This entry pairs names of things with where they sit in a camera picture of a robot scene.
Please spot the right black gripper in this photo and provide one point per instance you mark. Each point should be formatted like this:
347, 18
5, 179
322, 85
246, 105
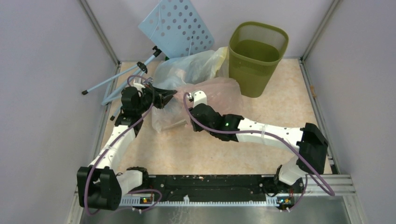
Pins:
195, 126

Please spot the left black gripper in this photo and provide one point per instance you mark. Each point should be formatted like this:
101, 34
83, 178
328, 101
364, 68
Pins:
165, 95

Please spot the large clear yellow-rimmed plastic bag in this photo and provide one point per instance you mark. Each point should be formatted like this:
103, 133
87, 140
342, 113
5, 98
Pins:
177, 72

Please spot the pink plastic trash bag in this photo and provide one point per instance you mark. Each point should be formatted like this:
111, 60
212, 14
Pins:
223, 94

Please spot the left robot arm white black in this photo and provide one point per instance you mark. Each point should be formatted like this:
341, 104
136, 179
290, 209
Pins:
99, 185

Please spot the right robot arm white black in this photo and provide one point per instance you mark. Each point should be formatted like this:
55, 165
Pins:
307, 143

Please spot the olive green mesh trash bin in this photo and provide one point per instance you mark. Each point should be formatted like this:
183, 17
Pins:
255, 50

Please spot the light blue perforated board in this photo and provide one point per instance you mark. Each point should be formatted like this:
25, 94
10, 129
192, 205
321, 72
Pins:
176, 28

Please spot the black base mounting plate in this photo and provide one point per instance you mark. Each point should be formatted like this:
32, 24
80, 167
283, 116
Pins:
219, 188

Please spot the white slotted cable duct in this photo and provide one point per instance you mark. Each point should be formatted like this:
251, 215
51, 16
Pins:
141, 200

